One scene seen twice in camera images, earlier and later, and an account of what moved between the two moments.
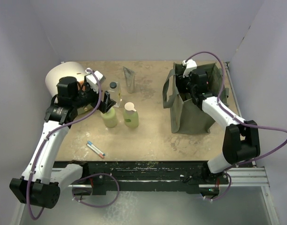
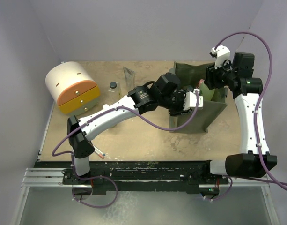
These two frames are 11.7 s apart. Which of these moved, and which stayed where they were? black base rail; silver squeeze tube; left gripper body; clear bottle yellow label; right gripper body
Moved: left gripper body; right gripper body
Stayed: silver squeeze tube; clear bottle yellow label; black base rail
